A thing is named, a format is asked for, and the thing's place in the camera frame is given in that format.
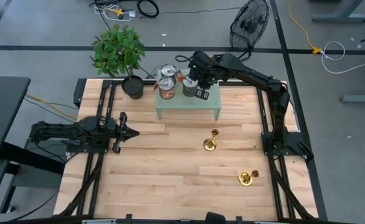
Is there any black floor fan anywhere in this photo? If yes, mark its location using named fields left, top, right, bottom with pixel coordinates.
left=229, top=0, right=270, bottom=67

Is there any tall brass candlestick holder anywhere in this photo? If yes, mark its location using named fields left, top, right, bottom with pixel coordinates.
left=202, top=128, right=220, bottom=152

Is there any black desk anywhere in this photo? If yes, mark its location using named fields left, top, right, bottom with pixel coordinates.
left=0, top=75, right=31, bottom=220

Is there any silver lidded candle tin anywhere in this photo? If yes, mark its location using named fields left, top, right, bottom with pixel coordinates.
left=159, top=63, right=178, bottom=80
left=175, top=70, right=200, bottom=98
left=153, top=76, right=176, bottom=100

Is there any grey desk foot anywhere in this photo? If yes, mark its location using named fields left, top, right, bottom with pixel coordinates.
left=340, top=94, right=365, bottom=104
left=308, top=0, right=365, bottom=23

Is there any black coiled cable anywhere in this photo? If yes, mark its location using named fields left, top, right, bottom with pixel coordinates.
left=136, top=0, right=160, bottom=19

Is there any yellow and black wire bundle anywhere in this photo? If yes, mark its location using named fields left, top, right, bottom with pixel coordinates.
left=24, top=92, right=79, bottom=121

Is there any short brass candlestick holder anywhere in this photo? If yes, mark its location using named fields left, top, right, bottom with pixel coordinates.
left=238, top=169, right=260, bottom=187

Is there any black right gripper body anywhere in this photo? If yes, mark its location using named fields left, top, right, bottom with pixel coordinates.
left=187, top=50, right=221, bottom=101

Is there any yellow extension cable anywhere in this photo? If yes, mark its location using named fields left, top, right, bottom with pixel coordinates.
left=289, top=0, right=323, bottom=55

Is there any green perforated metal shelf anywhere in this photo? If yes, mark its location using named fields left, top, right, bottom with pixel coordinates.
left=155, top=68, right=222, bottom=121

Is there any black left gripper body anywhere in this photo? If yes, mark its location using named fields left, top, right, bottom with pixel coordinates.
left=111, top=111, right=128, bottom=155

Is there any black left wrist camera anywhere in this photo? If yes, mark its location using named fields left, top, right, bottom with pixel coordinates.
left=107, top=119, right=119, bottom=139

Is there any black metal rig frame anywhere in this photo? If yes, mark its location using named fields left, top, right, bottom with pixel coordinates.
left=57, top=78, right=329, bottom=224

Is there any white looped cable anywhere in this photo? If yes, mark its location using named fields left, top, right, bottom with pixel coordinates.
left=321, top=41, right=365, bottom=75

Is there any white cable bundle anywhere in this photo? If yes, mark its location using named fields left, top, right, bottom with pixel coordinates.
left=93, top=3, right=136, bottom=22

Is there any green plant in black pot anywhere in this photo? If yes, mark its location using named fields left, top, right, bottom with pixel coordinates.
left=89, top=24, right=146, bottom=100

